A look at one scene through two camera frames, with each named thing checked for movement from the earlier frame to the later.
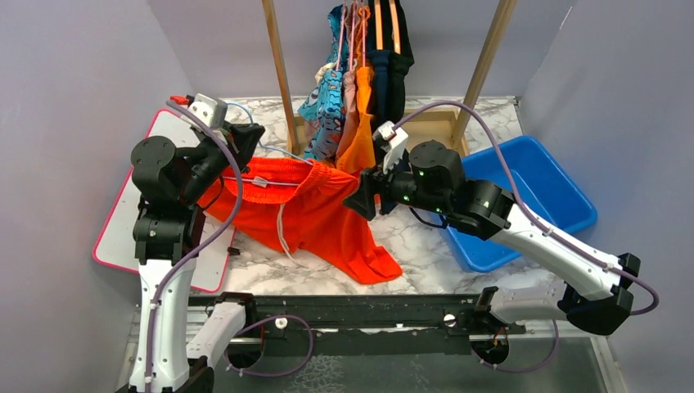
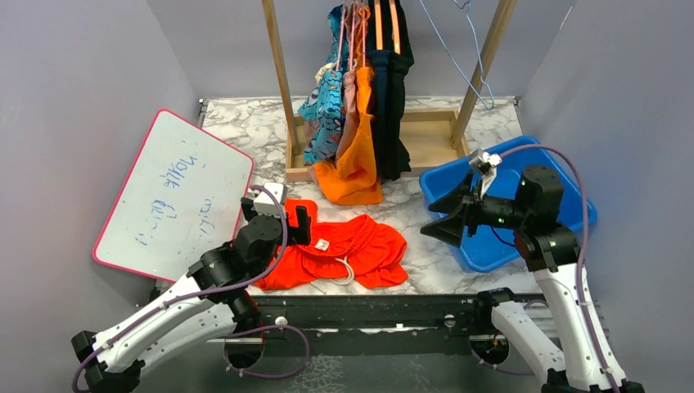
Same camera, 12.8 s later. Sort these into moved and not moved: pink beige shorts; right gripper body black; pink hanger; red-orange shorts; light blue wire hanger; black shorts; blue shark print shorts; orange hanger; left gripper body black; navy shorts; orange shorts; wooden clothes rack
Moved: red-orange shorts; left gripper body black; right gripper body black; light blue wire hanger
Not moved: orange shorts; wooden clothes rack; pink hanger; orange hanger; navy shorts; black shorts; blue shark print shorts; pink beige shorts
